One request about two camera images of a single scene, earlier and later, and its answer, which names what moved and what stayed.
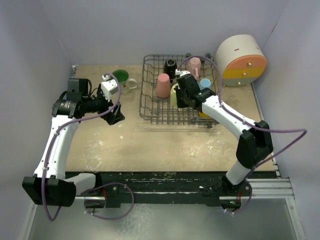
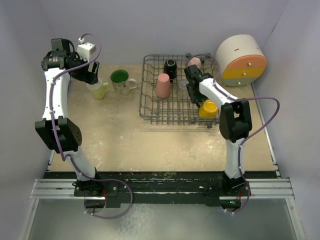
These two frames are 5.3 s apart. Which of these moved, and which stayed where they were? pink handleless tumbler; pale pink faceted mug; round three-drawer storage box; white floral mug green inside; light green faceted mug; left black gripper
Moved: left black gripper; light green faceted mug
Stayed: pale pink faceted mug; white floral mug green inside; round three-drawer storage box; pink handleless tumbler
